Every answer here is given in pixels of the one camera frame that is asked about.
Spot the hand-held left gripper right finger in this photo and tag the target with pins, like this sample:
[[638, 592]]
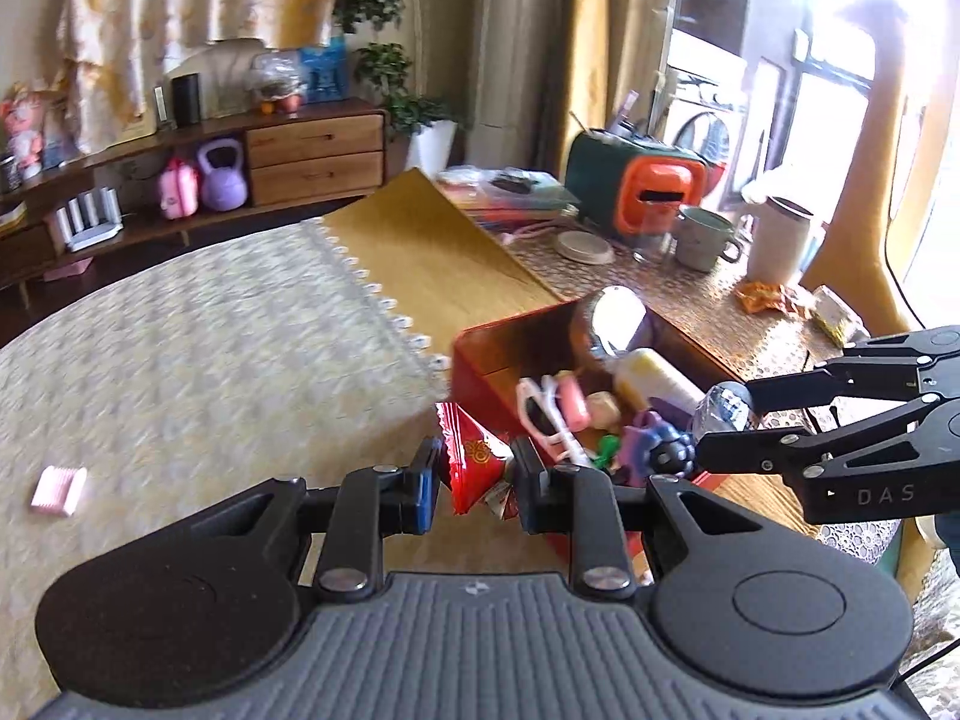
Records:
[[526, 510]]

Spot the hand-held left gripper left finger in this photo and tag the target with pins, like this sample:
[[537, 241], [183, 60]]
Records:
[[429, 499]]

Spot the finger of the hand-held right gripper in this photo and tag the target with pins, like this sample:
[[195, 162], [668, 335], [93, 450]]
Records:
[[862, 375], [750, 454]]

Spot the small clear blue object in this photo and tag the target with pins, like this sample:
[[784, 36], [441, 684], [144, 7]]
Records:
[[720, 405]]

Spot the red snack packet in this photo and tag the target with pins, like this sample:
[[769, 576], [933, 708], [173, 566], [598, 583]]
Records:
[[472, 457]]

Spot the purple blue toy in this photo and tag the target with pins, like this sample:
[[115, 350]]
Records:
[[660, 450]]

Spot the small green pin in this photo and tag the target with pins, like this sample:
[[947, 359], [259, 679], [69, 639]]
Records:
[[606, 450]]

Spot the white toy glasses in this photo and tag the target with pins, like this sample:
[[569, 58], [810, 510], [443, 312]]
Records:
[[525, 397]]

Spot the cream yellow bottle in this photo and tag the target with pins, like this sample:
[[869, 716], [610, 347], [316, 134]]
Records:
[[660, 382]]

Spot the red box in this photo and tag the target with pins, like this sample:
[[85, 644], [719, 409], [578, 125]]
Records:
[[480, 367]]

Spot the round gold tin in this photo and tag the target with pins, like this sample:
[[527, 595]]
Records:
[[611, 319]]

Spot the yellow snack packet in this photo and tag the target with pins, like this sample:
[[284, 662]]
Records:
[[836, 315]]

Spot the orange snack wrapper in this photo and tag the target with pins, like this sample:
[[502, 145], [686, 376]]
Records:
[[765, 298]]

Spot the yellow chair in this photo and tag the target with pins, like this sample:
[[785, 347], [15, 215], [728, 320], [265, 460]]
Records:
[[855, 240]]

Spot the brown lace tablecloth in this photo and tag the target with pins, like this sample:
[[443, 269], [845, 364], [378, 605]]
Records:
[[712, 307]]

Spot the white jug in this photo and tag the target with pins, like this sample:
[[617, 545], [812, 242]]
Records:
[[776, 240]]

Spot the green mug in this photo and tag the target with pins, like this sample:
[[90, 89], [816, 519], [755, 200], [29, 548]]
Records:
[[701, 240]]

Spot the golden table runner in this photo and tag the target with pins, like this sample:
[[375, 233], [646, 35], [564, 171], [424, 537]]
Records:
[[420, 255]]

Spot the round beige plate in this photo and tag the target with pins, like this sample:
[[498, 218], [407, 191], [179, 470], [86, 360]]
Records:
[[583, 247]]

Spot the green orange appliance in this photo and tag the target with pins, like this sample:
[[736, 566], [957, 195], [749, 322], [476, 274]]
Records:
[[660, 187]]

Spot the cream quilted table cover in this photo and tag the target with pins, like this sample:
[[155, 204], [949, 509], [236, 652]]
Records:
[[187, 360]]

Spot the washing machine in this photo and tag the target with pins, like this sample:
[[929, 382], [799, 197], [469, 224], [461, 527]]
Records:
[[705, 120]]

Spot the stack of books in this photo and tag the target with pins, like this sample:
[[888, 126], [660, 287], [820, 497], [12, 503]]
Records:
[[510, 195]]

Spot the potted plant in white pot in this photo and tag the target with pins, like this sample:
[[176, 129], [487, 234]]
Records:
[[435, 146]]

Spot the wooden sideboard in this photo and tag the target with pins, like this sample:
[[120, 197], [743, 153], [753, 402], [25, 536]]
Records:
[[315, 165]]

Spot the pink soap dish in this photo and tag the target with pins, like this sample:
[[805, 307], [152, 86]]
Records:
[[58, 490]]

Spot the purple kettlebell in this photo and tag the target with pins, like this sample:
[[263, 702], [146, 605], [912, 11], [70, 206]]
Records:
[[222, 180]]

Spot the pink toy suitcase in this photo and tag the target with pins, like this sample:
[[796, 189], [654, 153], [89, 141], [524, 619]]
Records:
[[178, 191]]

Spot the yellow curtain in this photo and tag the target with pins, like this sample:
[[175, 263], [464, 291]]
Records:
[[592, 52]]

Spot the white router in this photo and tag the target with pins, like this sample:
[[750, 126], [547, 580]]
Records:
[[94, 232]]

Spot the plastic bag of fruit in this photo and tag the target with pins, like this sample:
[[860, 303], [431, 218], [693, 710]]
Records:
[[277, 82]]

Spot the black speaker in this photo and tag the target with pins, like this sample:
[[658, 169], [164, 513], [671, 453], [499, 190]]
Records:
[[187, 99]]

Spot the pink plush doll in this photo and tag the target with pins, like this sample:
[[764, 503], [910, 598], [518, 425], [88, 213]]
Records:
[[26, 135]]

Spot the floral cloth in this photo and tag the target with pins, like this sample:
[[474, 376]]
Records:
[[187, 7]]

